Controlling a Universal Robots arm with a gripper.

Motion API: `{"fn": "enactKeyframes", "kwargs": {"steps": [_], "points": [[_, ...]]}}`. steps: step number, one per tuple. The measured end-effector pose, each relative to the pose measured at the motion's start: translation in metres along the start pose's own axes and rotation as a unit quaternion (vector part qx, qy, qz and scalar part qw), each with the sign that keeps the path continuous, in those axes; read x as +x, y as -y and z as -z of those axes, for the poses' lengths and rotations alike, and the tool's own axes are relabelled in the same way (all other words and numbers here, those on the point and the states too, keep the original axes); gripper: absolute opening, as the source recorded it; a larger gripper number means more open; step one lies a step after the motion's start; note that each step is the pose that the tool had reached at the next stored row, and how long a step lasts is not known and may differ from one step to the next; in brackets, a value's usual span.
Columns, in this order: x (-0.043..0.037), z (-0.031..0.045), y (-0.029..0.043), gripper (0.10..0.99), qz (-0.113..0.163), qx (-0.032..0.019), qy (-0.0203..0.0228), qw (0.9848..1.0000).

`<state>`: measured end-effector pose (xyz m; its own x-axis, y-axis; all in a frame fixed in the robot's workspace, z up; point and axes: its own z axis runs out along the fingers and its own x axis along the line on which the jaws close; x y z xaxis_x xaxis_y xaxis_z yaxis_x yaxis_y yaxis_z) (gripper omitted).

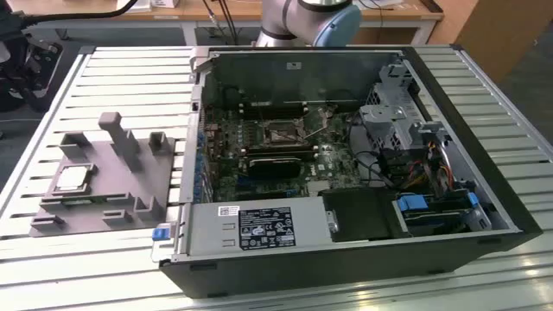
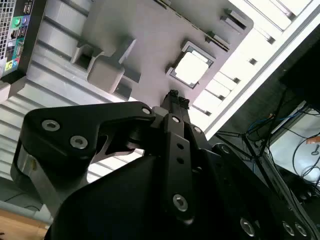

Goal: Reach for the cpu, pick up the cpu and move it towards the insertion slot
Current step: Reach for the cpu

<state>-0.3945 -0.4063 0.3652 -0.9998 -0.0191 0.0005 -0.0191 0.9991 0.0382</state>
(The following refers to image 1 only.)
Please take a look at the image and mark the metal locking lever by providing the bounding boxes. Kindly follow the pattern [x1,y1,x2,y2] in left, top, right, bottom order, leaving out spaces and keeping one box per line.
[304,122,330,141]

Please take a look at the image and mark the green RAM stick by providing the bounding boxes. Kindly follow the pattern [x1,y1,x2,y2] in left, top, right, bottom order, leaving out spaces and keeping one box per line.
[63,197,107,206]

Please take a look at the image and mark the metal socket cover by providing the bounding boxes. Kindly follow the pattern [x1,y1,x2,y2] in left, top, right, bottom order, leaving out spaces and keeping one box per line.
[316,103,338,122]

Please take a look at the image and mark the wooden desk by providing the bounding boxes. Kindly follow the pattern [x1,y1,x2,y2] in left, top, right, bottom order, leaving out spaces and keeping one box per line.
[0,0,445,46]

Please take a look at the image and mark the black graphics card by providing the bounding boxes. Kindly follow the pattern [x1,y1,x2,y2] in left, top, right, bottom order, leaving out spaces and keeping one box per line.
[238,156,304,179]

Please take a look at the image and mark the yellow and red wires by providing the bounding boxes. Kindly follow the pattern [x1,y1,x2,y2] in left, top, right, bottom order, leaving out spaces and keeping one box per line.
[405,141,456,192]

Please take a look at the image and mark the silver power supply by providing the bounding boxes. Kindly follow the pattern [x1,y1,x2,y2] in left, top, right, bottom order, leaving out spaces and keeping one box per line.
[184,198,337,257]

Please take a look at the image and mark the black power supply label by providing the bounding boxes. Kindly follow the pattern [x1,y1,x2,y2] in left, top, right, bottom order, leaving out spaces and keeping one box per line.
[237,206,298,251]

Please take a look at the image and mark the black RAM slot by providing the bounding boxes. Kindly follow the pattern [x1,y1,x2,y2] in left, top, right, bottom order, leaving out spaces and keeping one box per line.
[242,104,304,113]
[245,151,314,159]
[245,145,314,153]
[242,111,304,119]

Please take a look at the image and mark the grey parts rack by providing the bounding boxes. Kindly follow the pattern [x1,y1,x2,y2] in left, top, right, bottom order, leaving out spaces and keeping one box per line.
[28,111,179,238]

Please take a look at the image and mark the CPU socket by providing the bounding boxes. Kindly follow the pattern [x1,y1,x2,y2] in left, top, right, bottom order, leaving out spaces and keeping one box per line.
[261,121,310,146]

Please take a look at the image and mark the silver CPU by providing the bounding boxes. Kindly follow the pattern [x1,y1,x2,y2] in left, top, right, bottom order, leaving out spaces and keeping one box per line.
[55,164,95,192]

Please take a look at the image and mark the green motherboard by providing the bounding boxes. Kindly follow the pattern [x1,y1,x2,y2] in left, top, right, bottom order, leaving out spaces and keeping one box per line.
[198,102,365,204]

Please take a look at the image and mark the silver drive cage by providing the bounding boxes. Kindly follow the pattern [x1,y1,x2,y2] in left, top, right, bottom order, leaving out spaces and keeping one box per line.
[358,63,434,153]

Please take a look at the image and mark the black plastic shroud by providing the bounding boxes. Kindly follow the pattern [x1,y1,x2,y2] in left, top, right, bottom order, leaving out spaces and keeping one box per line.
[321,189,409,243]

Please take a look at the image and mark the white barcode sticker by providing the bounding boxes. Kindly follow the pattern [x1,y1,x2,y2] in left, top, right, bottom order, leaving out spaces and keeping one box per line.
[214,204,240,218]

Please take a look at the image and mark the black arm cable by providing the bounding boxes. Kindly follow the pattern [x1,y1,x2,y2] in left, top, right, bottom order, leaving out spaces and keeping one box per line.
[16,0,144,24]

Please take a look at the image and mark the black open PC case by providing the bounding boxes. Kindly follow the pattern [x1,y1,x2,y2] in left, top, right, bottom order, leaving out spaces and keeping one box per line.
[153,45,544,299]

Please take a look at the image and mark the wooden cabinet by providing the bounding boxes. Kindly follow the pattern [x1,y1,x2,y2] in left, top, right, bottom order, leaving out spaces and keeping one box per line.
[444,0,553,84]

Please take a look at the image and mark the black cable in case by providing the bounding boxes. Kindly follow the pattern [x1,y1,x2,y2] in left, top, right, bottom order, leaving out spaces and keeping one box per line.
[353,149,400,189]

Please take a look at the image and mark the blue disk carrier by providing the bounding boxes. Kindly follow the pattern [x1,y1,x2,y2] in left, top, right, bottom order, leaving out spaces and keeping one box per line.
[396,193,429,214]

